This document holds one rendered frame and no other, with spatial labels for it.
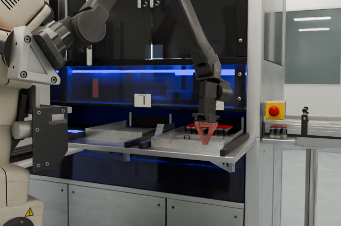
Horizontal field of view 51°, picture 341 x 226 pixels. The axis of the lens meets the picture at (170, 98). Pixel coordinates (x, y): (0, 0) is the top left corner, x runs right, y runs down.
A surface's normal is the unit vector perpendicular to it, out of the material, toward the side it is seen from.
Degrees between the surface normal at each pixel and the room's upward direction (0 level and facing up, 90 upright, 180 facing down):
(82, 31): 83
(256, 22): 90
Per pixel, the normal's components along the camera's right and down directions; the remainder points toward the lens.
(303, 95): -0.39, 0.04
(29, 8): 0.77, 0.04
